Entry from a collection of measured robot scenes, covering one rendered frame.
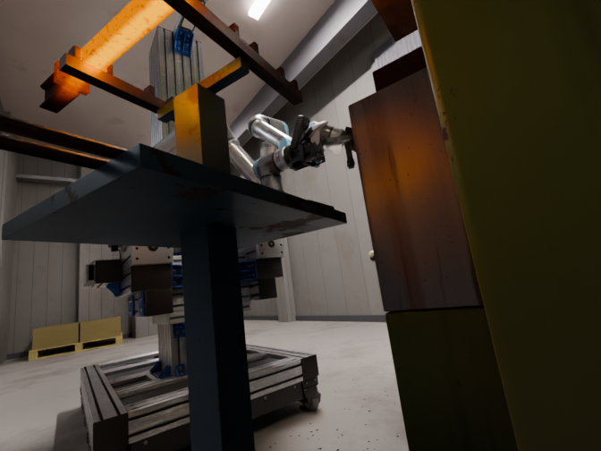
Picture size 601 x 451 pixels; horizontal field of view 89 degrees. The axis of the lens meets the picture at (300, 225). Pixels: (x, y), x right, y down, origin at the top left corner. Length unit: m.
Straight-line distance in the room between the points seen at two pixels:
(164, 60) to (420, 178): 1.65
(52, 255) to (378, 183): 6.79
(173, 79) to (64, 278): 5.59
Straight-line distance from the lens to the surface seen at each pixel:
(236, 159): 1.28
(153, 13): 0.53
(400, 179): 0.63
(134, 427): 1.24
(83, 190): 0.34
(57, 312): 7.05
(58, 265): 7.11
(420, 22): 0.41
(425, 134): 0.64
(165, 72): 1.99
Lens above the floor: 0.54
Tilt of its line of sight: 11 degrees up
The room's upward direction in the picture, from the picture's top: 7 degrees counter-clockwise
